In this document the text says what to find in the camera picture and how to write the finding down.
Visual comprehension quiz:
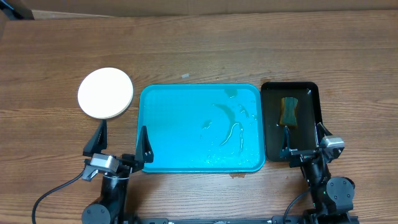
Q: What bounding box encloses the black water tray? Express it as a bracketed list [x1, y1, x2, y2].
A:
[261, 82, 322, 162]

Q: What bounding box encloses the blue plastic tray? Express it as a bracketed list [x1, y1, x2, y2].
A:
[137, 83, 266, 173]

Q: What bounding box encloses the green yellow sponge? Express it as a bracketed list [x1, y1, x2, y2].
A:
[278, 97, 299, 128]

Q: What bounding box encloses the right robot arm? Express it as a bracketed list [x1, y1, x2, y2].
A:
[280, 123, 359, 224]

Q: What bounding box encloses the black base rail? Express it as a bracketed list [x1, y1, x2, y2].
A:
[83, 215, 360, 224]

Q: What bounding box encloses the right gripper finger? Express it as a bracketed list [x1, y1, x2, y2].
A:
[317, 122, 332, 137]
[282, 126, 291, 151]

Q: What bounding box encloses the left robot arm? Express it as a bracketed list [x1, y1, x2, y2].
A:
[81, 119, 154, 224]

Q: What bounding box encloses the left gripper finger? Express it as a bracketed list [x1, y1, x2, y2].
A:
[83, 119, 108, 157]
[135, 126, 154, 163]

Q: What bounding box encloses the white plate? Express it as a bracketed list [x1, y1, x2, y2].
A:
[77, 67, 134, 119]

